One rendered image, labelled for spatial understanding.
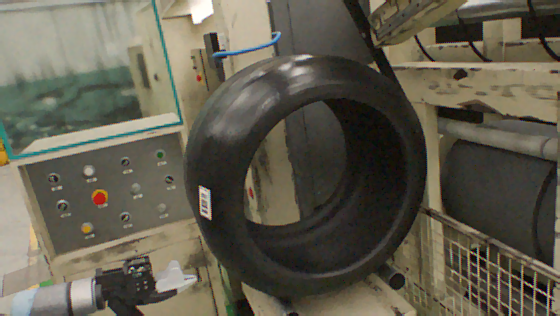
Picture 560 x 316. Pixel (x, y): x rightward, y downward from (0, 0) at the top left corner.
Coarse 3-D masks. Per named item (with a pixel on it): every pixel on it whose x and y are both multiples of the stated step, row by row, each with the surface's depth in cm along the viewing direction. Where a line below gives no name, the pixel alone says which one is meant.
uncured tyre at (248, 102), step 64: (256, 64) 96; (320, 64) 84; (192, 128) 97; (256, 128) 80; (384, 128) 113; (192, 192) 86; (384, 192) 116; (256, 256) 86; (320, 256) 115; (384, 256) 98
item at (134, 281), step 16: (144, 256) 94; (96, 272) 88; (112, 272) 87; (128, 272) 90; (144, 272) 89; (96, 288) 86; (112, 288) 88; (128, 288) 87; (144, 288) 90; (96, 304) 86; (128, 304) 90
